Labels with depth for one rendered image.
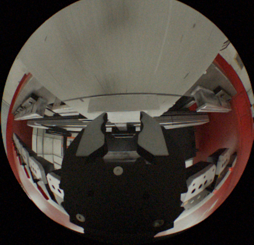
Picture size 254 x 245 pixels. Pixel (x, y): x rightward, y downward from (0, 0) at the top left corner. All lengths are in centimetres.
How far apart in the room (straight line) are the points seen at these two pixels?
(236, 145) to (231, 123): 20
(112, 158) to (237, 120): 88
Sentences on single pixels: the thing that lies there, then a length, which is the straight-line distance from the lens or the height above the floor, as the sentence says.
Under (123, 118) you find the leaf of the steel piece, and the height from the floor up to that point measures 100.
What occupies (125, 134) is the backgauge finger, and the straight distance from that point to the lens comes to 36.
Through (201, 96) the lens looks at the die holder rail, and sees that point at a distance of 37.
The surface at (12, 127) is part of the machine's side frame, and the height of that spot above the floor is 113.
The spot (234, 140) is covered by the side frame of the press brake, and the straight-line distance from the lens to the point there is 87.
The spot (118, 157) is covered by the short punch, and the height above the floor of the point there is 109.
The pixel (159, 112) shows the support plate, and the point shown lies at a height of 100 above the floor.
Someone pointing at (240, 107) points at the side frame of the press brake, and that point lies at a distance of 85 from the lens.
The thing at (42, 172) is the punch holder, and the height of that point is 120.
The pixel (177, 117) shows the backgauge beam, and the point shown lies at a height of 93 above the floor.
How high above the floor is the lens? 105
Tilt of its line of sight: 18 degrees down
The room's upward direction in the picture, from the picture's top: 178 degrees clockwise
